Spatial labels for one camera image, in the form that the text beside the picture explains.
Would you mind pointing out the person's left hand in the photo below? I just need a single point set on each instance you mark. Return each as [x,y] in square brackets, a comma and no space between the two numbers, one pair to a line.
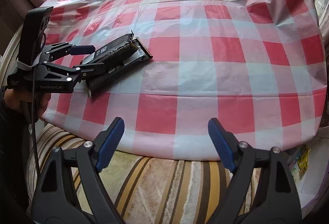
[15,98]

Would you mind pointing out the white box with purple rim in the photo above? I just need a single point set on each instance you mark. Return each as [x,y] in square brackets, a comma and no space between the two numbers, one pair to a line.
[311,188]

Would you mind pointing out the black snack packet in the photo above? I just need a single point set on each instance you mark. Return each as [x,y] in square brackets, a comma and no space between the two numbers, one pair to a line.
[136,50]
[113,47]
[113,80]

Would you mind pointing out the striped plush cushion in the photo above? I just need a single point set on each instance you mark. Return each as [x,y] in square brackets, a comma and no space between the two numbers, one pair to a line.
[167,188]

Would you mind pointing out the yellow gold snack packet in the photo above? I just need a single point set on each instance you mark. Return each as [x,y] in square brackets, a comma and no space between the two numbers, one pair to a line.
[303,159]

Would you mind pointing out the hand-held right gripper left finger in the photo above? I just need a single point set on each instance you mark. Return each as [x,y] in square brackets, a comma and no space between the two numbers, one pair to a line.
[113,140]

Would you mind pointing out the red white checkered tablecloth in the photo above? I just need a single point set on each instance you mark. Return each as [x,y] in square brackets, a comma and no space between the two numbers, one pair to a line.
[205,72]

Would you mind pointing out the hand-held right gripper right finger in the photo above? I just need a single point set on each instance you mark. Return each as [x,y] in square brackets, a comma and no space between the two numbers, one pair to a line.
[219,141]

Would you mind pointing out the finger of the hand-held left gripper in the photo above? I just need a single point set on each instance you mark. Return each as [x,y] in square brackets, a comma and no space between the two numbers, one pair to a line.
[82,49]
[84,70]

